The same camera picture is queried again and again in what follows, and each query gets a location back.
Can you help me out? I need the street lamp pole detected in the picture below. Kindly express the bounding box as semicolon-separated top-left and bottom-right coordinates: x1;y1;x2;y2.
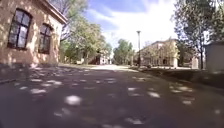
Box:
136;30;142;69

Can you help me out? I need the row of trees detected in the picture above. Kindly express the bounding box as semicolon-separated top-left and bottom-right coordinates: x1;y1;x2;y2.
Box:
49;0;114;66

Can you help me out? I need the grey asphalt road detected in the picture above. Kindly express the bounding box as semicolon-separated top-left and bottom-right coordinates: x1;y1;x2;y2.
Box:
0;64;224;128

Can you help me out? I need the yellow building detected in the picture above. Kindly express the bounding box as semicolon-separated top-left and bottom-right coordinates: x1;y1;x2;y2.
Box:
139;38;181;69

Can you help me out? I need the red brick building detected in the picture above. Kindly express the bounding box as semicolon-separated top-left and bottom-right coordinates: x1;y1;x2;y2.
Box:
0;0;69;68

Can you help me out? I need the large tree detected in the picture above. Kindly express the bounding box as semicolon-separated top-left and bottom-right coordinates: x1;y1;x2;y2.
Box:
172;0;224;70

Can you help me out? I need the grey wall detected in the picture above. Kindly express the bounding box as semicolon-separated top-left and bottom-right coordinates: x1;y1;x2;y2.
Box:
204;41;224;74

